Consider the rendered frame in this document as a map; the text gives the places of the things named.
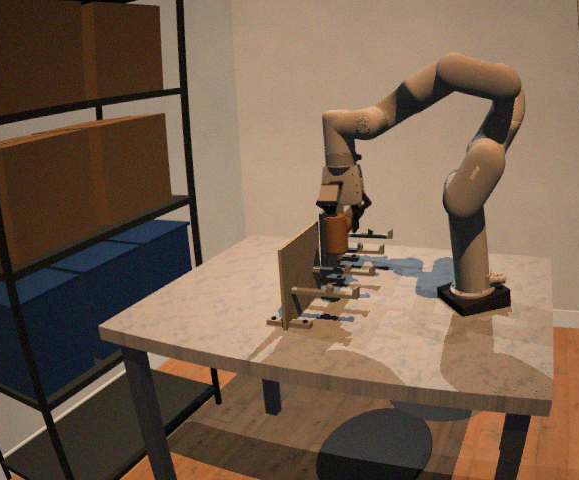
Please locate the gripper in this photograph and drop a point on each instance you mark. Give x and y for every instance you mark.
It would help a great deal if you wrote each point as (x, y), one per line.
(350, 176)

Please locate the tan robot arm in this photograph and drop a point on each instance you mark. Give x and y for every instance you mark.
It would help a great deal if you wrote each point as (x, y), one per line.
(481, 168)

